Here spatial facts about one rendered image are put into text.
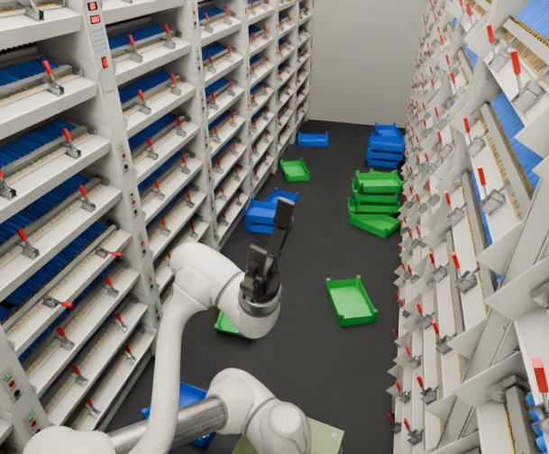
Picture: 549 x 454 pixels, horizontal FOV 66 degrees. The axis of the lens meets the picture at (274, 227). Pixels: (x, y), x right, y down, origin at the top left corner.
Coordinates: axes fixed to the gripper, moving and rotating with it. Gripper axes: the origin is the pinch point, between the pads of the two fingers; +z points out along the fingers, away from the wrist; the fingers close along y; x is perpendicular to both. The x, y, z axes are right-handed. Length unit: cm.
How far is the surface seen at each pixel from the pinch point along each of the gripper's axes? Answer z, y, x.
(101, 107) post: -39, 43, -78
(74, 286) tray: -75, -3, -62
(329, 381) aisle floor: -139, 30, 33
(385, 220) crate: -182, 171, 34
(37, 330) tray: -69, -20, -59
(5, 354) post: -63, -30, -58
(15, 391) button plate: -74, -36, -55
